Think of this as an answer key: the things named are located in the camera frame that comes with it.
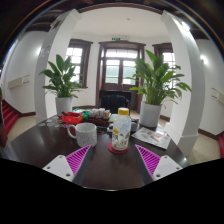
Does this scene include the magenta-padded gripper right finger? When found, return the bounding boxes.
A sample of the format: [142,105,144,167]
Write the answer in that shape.
[134,143,184,186]

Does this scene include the white wall radiator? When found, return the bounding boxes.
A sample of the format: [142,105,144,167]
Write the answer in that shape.
[6,74,31,90]
[211,87,224,105]

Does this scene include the black chair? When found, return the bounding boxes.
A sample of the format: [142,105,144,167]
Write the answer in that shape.
[98,89,132,115]

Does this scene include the brown framed glass door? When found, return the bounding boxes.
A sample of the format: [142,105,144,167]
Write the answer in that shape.
[97,40,147,109]

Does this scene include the flat round red coaster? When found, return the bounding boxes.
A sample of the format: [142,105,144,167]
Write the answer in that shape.
[107,142,130,155]

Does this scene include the green book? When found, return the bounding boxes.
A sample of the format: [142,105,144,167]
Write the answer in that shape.
[108,113,119,124]

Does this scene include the brown framed narrow window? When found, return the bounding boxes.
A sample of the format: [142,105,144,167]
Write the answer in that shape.
[152,42,177,79]

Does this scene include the brown framed wide window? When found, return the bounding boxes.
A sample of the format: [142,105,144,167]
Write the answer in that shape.
[65,38,94,90]

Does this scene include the large potted plant, white pot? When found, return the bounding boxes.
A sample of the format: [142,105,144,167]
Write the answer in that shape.
[129,49,193,129]

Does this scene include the wall lamp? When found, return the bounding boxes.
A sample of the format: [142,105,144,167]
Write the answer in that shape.
[199,54,210,65]

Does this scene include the red plastic container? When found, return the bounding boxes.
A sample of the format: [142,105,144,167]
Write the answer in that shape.
[61,111,85,126]

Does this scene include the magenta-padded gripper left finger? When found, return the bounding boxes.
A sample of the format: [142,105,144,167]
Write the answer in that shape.
[42,144,94,187]

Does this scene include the small potted plant, white pot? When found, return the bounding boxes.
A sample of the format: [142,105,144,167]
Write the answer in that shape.
[39,54,85,116]

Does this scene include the clear bottle with yellow cap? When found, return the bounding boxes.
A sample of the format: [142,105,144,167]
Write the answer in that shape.
[111,107,132,152]

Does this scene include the white speckled mug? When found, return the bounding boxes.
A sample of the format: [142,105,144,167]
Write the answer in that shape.
[66,122,98,148]

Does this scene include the colourful printed papers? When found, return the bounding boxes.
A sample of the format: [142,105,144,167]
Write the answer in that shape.
[37,116,64,129]

